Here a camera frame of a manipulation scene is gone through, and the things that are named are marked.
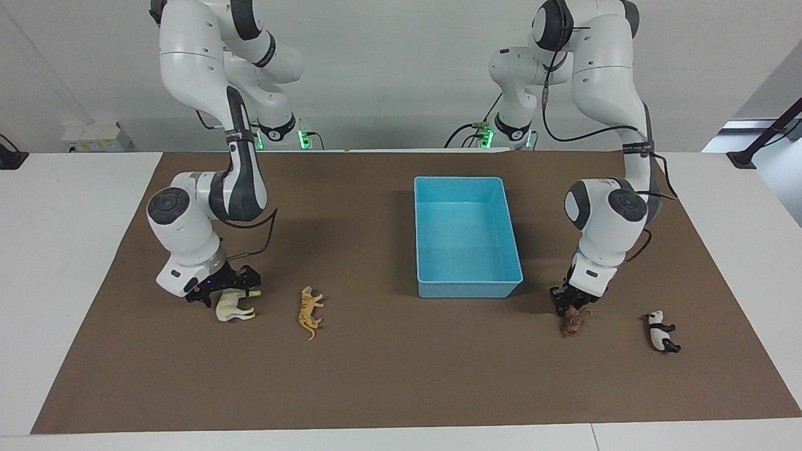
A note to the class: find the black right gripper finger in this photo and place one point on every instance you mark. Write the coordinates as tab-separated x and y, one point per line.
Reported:
207	300
254	290

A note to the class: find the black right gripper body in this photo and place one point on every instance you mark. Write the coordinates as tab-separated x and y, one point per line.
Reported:
229	280

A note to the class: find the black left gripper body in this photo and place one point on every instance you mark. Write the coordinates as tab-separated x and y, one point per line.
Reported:
579	295

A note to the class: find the brown lion toy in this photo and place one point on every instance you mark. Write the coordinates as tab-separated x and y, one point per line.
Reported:
573	322

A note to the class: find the cream white horse toy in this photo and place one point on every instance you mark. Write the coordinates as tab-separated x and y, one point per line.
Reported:
230	308

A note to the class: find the orange striped tiger toy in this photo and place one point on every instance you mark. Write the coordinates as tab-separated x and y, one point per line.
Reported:
308	312

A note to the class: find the black and white panda toy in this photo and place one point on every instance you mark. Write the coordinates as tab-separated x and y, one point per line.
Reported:
658	335

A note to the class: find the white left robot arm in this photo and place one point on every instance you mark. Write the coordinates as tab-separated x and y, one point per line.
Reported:
604	213

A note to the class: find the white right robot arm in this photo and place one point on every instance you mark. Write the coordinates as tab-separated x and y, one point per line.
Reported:
188	225

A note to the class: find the light blue storage box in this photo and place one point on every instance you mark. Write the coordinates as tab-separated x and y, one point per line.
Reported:
467	250

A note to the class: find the white box with yellow label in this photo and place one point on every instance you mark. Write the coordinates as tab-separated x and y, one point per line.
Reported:
97	136

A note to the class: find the brown table mat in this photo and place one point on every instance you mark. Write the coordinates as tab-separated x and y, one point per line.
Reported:
376	363

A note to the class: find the black stand with long pole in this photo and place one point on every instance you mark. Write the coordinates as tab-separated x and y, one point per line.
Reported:
761	138

